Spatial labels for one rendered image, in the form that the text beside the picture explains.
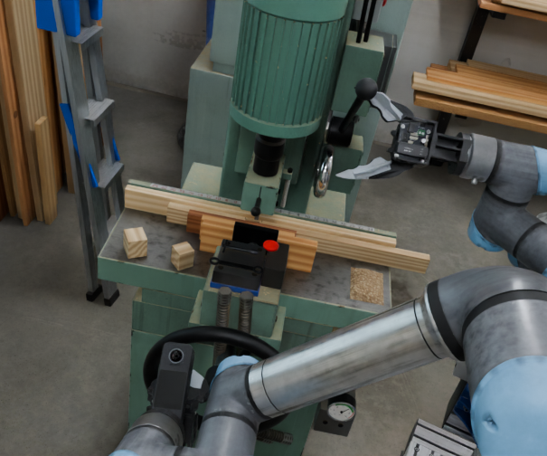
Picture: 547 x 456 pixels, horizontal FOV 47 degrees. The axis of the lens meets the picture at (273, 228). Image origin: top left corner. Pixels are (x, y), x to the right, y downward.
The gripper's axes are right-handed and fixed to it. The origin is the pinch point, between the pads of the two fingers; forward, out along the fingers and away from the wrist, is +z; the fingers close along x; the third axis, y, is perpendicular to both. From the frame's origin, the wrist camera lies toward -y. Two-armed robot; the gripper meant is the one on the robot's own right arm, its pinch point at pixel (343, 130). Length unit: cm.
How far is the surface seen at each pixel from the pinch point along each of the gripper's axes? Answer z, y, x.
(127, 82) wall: 111, -272, -41
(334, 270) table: -6.6, -26.5, 25.3
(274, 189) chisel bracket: 9.5, -17.8, 11.5
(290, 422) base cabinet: -6, -40, 63
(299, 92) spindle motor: 8.6, -2.4, -5.2
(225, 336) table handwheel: 12.2, -0.1, 38.2
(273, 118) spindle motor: 12.2, -5.3, -0.4
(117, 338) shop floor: 54, -118, 72
